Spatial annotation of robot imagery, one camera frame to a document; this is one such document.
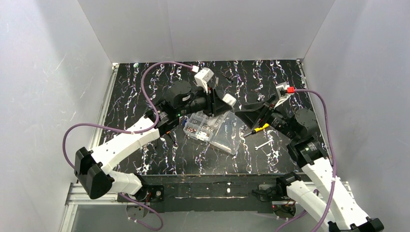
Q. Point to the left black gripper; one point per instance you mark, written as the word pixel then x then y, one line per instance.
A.
pixel 209 102

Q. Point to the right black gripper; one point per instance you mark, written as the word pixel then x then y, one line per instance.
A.
pixel 267 113

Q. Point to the white remote control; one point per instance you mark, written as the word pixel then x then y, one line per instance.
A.
pixel 229 99

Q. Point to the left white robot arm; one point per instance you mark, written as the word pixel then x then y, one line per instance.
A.
pixel 94 168

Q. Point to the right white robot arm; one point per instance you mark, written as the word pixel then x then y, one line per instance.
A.
pixel 335 210

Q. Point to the clear plastic screw box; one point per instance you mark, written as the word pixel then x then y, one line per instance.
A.
pixel 224 132

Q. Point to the black hex key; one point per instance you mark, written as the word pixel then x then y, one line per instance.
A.
pixel 228 78

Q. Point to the small silver wrench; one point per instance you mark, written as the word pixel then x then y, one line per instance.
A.
pixel 262 145

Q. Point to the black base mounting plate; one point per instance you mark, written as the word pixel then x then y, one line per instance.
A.
pixel 212 193

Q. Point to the yellow handled screwdriver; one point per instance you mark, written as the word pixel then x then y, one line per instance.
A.
pixel 256 130

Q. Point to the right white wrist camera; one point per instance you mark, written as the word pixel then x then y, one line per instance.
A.
pixel 284 91

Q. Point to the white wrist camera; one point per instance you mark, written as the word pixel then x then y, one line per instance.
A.
pixel 202 77
pixel 284 91

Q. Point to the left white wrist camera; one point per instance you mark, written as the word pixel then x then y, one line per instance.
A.
pixel 202 77

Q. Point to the orange handled pliers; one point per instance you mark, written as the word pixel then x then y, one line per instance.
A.
pixel 169 134

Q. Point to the aluminium frame rail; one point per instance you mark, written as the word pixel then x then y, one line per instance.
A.
pixel 70 210

